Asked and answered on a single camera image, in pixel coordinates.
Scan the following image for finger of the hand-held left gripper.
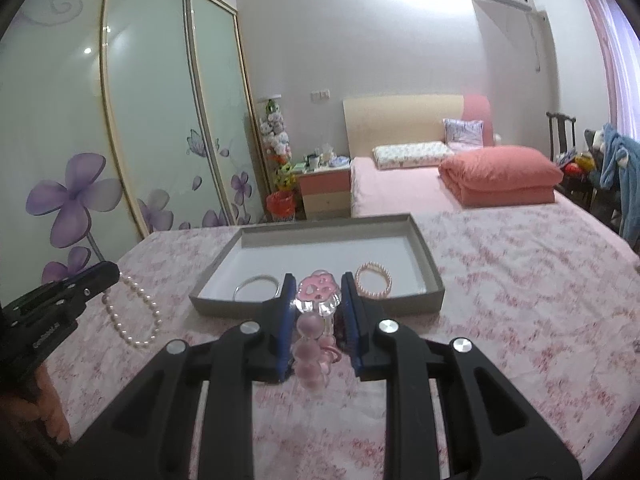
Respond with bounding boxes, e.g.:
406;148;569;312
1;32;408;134
50;280;120;322
30;261;122;297

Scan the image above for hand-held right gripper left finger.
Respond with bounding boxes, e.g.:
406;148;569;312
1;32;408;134
55;272;297;480

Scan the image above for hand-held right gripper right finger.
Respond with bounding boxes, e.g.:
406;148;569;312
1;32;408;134
341;271;583;480

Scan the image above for pink flower bead bracelet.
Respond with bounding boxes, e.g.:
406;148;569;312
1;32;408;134
294;270;343;396

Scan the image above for silver bangle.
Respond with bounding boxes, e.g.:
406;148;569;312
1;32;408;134
235;274;281;302

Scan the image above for white pearl necklace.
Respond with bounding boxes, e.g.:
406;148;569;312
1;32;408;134
102;274;162;352

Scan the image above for pink pearl bracelet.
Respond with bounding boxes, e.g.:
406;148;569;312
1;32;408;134
355;261;393;297

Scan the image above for grey cardboard box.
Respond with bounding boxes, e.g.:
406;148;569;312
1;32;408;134
189;213;446;317

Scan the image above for person's left hand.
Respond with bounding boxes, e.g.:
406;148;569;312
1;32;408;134
27;357;72;443

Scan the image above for red basket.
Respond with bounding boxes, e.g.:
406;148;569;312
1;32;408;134
266;190;296;221

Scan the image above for pink and beige nightstand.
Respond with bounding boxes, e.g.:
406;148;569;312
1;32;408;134
297;167;352;220

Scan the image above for pink bed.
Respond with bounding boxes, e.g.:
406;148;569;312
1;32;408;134
350;155;576;218

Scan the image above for pink floral bedsheet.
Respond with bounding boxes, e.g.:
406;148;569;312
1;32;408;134
45;195;640;480

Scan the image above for flower-printed sliding wardrobe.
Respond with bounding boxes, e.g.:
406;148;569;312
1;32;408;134
0;0;266;306

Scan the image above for white floral pillow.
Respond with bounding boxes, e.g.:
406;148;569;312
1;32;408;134
372;141;456;170

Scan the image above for hanging plush toys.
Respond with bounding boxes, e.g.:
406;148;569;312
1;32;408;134
257;97;296;191

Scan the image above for beige and pink headboard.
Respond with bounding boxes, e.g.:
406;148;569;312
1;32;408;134
342;94;493;158

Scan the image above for folded pink quilt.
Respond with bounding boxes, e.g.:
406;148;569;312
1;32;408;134
439;145;565;208

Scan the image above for small purple cushion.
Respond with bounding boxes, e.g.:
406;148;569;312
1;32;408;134
442;118;485;150

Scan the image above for colourful toys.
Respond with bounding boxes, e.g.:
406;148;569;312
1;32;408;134
562;152;598;178

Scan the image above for dark wooden chair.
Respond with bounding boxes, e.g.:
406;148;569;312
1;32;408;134
546;111;608;211

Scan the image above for blue garment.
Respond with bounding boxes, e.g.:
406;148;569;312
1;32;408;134
597;122;640;251

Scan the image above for air conditioner pipe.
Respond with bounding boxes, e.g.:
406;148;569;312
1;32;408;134
527;7;544;73

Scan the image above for pink curtain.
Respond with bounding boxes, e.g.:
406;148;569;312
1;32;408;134
575;0;640;141

